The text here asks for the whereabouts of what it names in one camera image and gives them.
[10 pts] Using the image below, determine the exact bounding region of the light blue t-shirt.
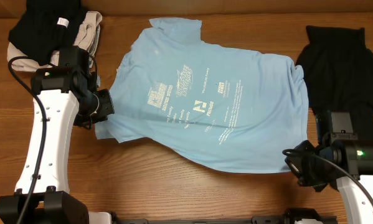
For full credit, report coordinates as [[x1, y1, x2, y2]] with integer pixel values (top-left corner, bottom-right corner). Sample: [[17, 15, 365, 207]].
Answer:
[[95, 18, 309, 174]]

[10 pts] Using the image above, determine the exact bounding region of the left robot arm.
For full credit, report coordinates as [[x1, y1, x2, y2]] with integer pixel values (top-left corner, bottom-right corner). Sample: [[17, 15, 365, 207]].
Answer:
[[0, 67, 116, 223]]

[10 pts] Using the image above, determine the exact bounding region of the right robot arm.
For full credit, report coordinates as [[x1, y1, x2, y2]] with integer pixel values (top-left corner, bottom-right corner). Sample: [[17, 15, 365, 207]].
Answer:
[[283, 139, 373, 223]]

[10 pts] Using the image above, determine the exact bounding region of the folded beige garment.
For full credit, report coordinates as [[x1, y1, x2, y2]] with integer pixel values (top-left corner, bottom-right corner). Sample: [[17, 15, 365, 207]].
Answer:
[[7, 11, 103, 72]]

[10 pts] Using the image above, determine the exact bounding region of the black garment on right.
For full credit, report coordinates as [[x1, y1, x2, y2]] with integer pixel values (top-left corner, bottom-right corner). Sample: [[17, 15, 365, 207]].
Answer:
[[296, 26, 373, 141]]

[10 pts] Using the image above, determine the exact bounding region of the folded black garment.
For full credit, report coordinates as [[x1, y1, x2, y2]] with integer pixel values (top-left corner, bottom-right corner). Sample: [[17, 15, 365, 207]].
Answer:
[[8, 0, 88, 65]]

